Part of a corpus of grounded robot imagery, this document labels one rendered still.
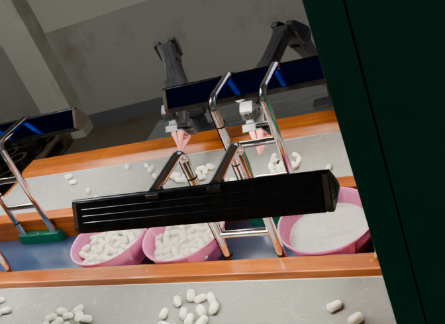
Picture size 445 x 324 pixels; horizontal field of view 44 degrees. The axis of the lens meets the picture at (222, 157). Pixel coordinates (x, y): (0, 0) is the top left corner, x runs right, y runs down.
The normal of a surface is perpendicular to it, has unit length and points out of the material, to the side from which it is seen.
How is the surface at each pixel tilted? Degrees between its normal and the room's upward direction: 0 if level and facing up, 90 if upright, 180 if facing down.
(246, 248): 0
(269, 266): 0
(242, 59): 90
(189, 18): 90
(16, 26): 90
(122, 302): 0
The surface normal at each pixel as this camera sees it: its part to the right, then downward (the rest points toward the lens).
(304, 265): -0.34, -0.81
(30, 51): -0.21, 0.55
